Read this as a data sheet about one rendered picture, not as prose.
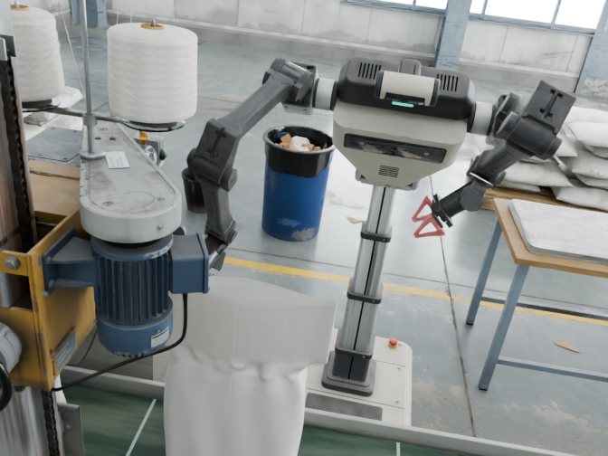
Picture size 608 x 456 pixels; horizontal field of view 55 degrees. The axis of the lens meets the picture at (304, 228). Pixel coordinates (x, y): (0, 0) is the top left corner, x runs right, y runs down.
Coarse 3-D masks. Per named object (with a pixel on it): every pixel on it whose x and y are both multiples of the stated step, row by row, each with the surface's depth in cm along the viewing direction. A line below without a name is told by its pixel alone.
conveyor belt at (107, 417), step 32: (64, 384) 204; (96, 416) 193; (128, 416) 194; (160, 416) 196; (96, 448) 182; (128, 448) 183; (160, 448) 184; (320, 448) 191; (352, 448) 193; (384, 448) 194; (416, 448) 196
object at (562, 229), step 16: (528, 208) 282; (544, 208) 284; (560, 208) 286; (528, 224) 265; (544, 224) 267; (560, 224) 269; (576, 224) 271; (592, 224) 273; (544, 240) 253; (560, 240) 255; (576, 240) 257; (592, 240) 258
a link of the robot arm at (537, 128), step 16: (512, 96) 146; (528, 96) 129; (544, 96) 112; (560, 96) 113; (528, 112) 111; (544, 112) 112; (560, 112) 111; (528, 128) 111; (544, 128) 111; (528, 144) 112; (544, 144) 111
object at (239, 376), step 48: (240, 288) 155; (192, 336) 155; (240, 336) 150; (288, 336) 152; (192, 384) 159; (240, 384) 156; (288, 384) 157; (192, 432) 166; (240, 432) 163; (288, 432) 164
